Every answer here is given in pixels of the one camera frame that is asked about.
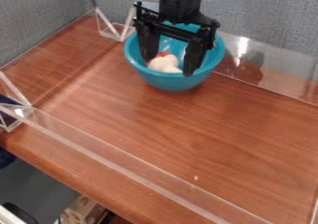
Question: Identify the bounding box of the clear acrylic left bracket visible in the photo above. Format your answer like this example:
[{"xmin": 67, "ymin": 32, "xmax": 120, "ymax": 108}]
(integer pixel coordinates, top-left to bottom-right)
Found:
[{"xmin": 0, "ymin": 72, "xmax": 32, "ymax": 132}]

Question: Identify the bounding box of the blue bowl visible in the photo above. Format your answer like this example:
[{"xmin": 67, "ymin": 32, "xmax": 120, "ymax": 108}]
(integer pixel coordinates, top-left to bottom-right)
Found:
[{"xmin": 124, "ymin": 22, "xmax": 226, "ymax": 92}]

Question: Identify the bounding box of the wooden block under table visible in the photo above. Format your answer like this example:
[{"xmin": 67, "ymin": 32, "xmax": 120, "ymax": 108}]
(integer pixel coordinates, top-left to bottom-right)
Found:
[{"xmin": 61, "ymin": 196, "xmax": 108, "ymax": 224}]

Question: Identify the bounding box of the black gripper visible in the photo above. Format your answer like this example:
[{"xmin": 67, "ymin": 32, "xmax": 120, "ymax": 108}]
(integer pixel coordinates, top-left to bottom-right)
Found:
[{"xmin": 133, "ymin": 0, "xmax": 220, "ymax": 76}]

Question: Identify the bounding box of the clear acrylic barrier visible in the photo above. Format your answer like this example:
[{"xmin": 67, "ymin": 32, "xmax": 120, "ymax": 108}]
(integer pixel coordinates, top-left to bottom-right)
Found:
[
  {"xmin": 0, "ymin": 107, "xmax": 272, "ymax": 224},
  {"xmin": 216, "ymin": 32, "xmax": 318, "ymax": 106}
]

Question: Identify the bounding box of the clear acrylic front barrier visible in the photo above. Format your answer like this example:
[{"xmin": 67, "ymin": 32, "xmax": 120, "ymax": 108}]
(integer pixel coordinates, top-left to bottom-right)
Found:
[{"xmin": 0, "ymin": 107, "xmax": 272, "ymax": 224}]

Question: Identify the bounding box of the black and white object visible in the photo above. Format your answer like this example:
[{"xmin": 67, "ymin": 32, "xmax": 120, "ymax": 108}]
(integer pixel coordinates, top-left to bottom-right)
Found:
[{"xmin": 0, "ymin": 203, "xmax": 39, "ymax": 224}]

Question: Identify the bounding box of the clear acrylic corner bracket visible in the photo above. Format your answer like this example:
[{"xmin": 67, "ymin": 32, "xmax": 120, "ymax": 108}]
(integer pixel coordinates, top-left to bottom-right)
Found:
[{"xmin": 95, "ymin": 8, "xmax": 135, "ymax": 42}]

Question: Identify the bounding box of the white plush mushroom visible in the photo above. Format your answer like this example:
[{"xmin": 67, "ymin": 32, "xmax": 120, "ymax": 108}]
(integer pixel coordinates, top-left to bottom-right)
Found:
[{"xmin": 147, "ymin": 51, "xmax": 182, "ymax": 73}]

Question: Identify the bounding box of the clear acrylic back barrier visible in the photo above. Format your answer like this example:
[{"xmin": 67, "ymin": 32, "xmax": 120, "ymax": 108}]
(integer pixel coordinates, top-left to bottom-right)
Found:
[{"xmin": 216, "ymin": 32, "xmax": 318, "ymax": 106}]

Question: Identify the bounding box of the dark blue object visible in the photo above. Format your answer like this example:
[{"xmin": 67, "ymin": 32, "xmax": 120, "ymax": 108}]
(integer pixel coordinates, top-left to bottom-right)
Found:
[{"xmin": 0, "ymin": 94, "xmax": 20, "ymax": 170}]

